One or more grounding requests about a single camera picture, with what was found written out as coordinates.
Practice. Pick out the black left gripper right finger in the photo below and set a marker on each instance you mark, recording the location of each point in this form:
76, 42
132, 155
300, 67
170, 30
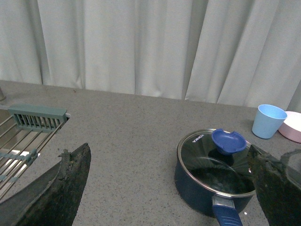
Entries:
277, 186

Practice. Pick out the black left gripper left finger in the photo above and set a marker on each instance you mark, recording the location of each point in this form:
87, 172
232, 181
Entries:
53, 198

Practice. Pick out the glass lid blue knob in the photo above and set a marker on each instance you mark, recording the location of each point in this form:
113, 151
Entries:
217, 160

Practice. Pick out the pink plastic bowl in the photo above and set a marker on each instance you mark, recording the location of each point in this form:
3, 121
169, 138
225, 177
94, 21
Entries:
291, 127

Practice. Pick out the light blue plastic cup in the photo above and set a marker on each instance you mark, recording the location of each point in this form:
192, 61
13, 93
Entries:
268, 120

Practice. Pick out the dark blue saucepan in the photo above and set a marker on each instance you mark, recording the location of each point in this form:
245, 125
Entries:
224, 208

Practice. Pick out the metal sink drying rack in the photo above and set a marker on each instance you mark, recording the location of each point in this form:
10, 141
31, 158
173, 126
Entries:
24, 132

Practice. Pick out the grey white curtain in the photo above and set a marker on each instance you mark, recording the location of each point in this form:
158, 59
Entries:
235, 52

